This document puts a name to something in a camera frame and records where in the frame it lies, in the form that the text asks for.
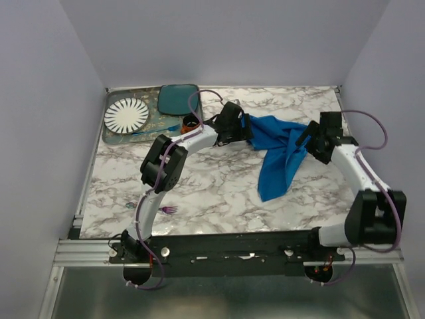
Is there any blue cloth napkin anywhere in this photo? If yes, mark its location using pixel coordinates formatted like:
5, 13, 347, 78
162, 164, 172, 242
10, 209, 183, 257
249, 116, 307, 202

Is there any iridescent purple fork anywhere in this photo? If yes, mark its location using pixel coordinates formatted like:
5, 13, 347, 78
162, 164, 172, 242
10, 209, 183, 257
126, 202, 178, 215

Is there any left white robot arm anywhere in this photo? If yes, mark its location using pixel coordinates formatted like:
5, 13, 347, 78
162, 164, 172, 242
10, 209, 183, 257
120, 102, 253, 263

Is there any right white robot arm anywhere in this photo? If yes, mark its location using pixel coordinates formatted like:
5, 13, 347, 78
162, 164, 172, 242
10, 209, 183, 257
296, 112, 406, 261

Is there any orange brown mug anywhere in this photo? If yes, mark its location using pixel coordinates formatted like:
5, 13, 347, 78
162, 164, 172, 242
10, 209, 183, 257
180, 114, 200, 134

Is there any blue plastic fork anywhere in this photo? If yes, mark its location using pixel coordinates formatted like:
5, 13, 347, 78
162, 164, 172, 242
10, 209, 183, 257
132, 124, 180, 136

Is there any teal square plate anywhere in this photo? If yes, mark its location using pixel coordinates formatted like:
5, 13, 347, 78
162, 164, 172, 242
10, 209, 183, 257
157, 84, 199, 116

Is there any white striped round plate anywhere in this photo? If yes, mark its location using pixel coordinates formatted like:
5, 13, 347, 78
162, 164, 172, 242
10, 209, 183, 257
104, 98, 149, 135

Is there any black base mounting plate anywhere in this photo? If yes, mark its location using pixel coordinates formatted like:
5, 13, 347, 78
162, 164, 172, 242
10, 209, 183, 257
109, 230, 345, 278

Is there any aluminium frame rail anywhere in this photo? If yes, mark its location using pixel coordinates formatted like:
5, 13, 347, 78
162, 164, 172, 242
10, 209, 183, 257
52, 237, 116, 266

